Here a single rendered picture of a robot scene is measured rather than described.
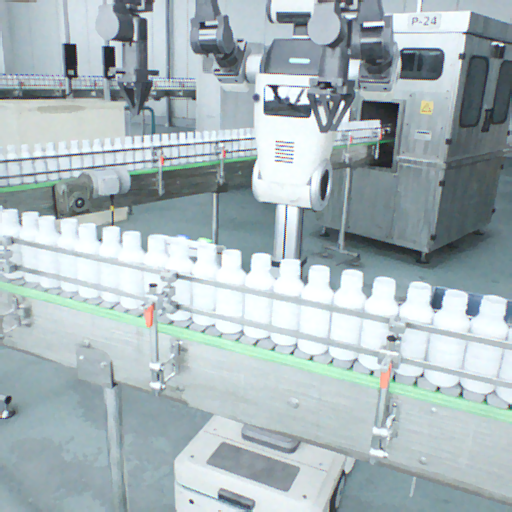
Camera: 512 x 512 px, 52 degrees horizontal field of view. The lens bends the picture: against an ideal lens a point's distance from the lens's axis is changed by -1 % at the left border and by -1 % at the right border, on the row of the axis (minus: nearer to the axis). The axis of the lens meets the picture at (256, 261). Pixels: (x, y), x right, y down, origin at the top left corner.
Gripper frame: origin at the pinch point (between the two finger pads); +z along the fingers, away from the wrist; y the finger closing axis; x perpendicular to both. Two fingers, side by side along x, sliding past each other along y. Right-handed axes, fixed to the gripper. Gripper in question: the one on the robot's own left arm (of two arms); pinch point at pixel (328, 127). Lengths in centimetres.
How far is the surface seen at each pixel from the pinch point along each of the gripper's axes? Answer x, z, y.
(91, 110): 316, 21, 297
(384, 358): -19.8, 32.9, -25.2
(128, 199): 137, 51, 115
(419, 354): -24.3, 35.8, -15.3
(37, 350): 62, 56, -19
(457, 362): -30.6, 35.4, -15.8
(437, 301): -23, 49, 46
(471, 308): -32, 49, 46
